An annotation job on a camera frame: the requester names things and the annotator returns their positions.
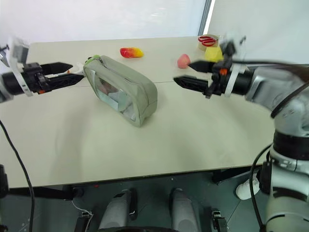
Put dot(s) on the grey window frame post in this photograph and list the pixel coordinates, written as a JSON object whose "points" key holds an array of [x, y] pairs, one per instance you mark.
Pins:
{"points": [[205, 17]]}

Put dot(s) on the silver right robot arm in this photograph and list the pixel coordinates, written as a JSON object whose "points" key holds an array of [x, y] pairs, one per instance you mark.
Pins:
{"points": [[287, 130]]}

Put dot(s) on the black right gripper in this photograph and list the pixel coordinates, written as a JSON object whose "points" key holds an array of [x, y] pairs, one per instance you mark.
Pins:
{"points": [[218, 77]]}

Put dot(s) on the black table frame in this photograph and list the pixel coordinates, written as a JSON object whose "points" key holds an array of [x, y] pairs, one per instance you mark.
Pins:
{"points": [[51, 193]]}

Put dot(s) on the grey robot leg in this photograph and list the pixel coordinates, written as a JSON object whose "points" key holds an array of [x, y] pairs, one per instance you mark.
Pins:
{"points": [[116, 211], [184, 210]]}

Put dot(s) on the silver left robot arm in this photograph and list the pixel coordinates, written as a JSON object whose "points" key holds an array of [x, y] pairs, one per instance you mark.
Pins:
{"points": [[8, 83]]}

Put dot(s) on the red yellow toy mango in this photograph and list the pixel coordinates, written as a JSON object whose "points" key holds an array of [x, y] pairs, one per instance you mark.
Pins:
{"points": [[131, 52]]}

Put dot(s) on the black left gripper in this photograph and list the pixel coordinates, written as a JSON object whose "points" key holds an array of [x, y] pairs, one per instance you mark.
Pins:
{"points": [[33, 77]]}

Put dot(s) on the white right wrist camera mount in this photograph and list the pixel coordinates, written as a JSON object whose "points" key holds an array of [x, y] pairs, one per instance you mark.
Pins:
{"points": [[232, 76]]}

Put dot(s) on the white shoe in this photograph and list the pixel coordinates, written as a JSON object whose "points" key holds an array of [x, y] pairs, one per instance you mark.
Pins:
{"points": [[244, 191]]}

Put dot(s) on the tape roll with red scissors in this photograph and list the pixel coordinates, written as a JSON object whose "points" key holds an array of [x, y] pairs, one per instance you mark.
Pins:
{"points": [[202, 46]]}

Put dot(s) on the pink toy peach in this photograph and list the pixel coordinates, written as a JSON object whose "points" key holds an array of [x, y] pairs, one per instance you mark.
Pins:
{"points": [[183, 61]]}

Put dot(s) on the grey-green zip pouch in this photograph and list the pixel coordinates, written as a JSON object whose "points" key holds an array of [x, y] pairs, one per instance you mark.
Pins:
{"points": [[125, 89]]}

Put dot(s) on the yellow toy fruit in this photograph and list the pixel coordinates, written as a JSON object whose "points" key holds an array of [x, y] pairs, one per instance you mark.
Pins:
{"points": [[213, 54]]}

